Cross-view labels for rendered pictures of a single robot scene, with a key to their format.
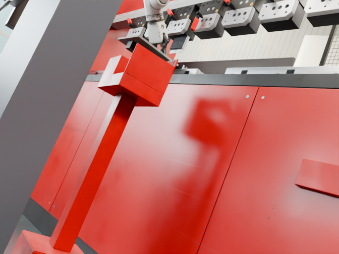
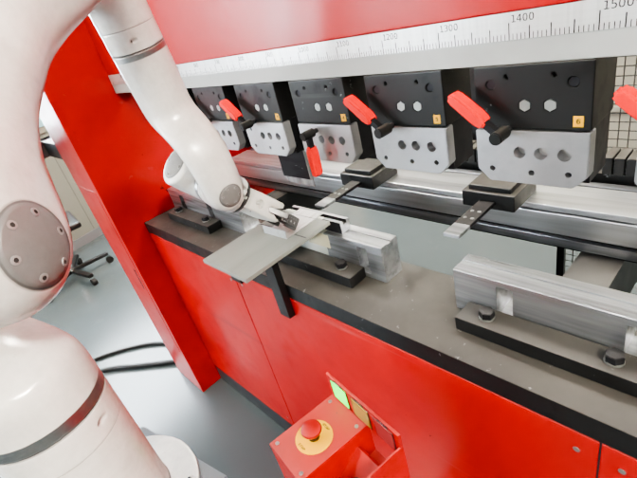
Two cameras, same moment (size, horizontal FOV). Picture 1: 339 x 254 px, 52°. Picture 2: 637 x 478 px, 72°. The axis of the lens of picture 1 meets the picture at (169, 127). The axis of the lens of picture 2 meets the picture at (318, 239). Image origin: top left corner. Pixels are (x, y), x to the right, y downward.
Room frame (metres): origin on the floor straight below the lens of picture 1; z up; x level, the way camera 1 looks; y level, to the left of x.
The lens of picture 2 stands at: (0.68, 0.09, 1.48)
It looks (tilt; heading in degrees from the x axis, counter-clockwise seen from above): 29 degrees down; 1
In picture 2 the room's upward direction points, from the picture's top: 15 degrees counter-clockwise
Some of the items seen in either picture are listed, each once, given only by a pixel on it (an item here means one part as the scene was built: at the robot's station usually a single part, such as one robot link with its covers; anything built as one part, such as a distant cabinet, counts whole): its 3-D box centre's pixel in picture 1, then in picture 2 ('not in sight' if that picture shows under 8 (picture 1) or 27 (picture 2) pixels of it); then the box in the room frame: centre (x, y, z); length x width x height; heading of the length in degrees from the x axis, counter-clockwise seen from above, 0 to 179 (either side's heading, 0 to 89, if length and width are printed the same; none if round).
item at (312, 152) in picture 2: (196, 22); (314, 152); (1.55, 0.07, 1.20); 0.04 x 0.02 x 0.10; 129
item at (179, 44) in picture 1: (178, 45); (297, 166); (1.71, 0.12, 1.13); 0.10 x 0.02 x 0.10; 39
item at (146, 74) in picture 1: (136, 73); (336, 460); (1.19, 0.18, 0.75); 0.20 x 0.16 x 0.18; 30
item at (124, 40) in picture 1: (148, 52); (266, 242); (1.62, 0.23, 1.00); 0.26 x 0.18 x 0.01; 129
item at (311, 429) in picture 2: not in sight; (312, 432); (1.23, 0.21, 0.79); 0.04 x 0.04 x 0.04
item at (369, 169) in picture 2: not in sight; (351, 182); (1.81, -0.01, 1.01); 0.26 x 0.12 x 0.05; 129
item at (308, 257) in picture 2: not in sight; (315, 262); (1.65, 0.14, 0.89); 0.30 x 0.05 x 0.03; 39
